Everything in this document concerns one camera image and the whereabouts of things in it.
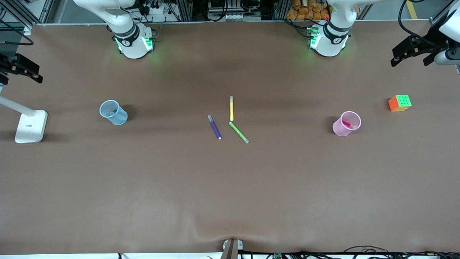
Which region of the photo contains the purple marker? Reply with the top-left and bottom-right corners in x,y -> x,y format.
208,115 -> 222,140

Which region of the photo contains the orange snack packs pile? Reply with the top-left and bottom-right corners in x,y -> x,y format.
286,0 -> 333,21

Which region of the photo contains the white desk lamp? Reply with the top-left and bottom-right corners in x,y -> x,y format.
0,95 -> 48,144

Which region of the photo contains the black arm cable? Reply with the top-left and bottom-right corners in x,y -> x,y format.
0,19 -> 35,46
397,0 -> 433,41

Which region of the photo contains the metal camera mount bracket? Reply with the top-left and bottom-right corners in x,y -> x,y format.
221,238 -> 244,259

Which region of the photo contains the green marker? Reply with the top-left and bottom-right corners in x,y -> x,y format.
229,122 -> 250,144

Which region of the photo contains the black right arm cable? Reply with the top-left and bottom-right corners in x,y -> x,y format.
0,19 -> 35,46

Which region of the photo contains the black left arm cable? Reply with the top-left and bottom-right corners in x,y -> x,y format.
397,0 -> 433,41

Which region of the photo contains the pink mesh cup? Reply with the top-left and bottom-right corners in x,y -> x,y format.
332,111 -> 362,137

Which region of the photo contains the blue mesh cup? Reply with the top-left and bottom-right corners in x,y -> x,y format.
99,100 -> 129,126

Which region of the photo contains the colourful puzzle cube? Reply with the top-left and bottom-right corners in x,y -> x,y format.
388,94 -> 413,112

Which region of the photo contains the white power strip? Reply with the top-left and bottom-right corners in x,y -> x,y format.
142,4 -> 170,17

